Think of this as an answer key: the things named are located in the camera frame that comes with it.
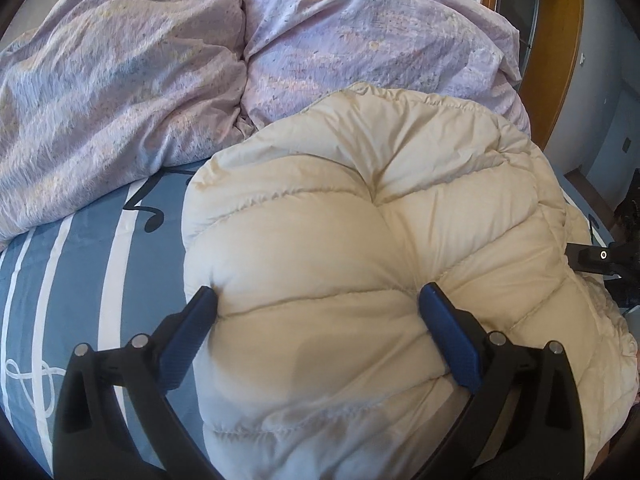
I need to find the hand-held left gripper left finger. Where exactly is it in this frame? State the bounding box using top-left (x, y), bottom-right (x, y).
top-left (51, 286), bottom-right (219, 480)

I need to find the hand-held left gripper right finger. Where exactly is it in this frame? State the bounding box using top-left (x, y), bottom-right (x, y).
top-left (418, 282), bottom-right (587, 480)

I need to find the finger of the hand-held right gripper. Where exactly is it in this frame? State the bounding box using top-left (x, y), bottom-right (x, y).
top-left (566, 242), bottom-right (613, 275)

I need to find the beige down jacket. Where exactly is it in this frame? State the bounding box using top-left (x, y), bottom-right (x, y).
top-left (181, 81), bottom-right (632, 480)

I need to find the blue striped bed sheet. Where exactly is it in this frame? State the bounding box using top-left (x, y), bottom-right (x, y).
top-left (0, 162), bottom-right (211, 480)

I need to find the wooden headboard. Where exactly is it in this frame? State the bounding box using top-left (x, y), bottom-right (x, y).
top-left (481, 0), bottom-right (586, 153)

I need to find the lilac patterned duvet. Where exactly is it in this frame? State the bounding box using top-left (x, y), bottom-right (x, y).
top-left (0, 0), bottom-right (532, 253)

